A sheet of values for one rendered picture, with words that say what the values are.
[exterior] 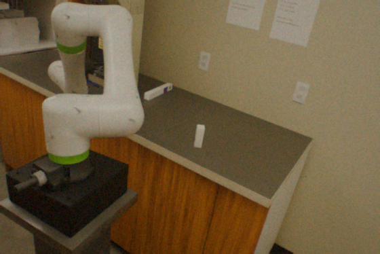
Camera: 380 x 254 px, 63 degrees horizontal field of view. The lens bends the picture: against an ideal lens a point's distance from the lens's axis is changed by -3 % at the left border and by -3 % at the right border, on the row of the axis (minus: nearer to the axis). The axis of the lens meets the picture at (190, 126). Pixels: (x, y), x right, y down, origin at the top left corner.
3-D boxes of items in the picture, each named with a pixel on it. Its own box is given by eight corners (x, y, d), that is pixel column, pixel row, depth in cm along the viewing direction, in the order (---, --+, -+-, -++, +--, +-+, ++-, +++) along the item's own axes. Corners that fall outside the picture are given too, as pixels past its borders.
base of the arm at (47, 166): (30, 208, 83) (26, 189, 80) (1, 185, 90) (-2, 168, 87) (104, 170, 103) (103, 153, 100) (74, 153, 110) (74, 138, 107)
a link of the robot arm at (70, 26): (87, 19, 106) (87, -5, 112) (47, 17, 103) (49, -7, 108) (89, 56, 121) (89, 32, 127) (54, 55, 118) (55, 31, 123)
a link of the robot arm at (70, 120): (100, 163, 95) (98, 103, 87) (44, 166, 91) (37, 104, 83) (98, 142, 106) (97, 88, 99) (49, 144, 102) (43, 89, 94)
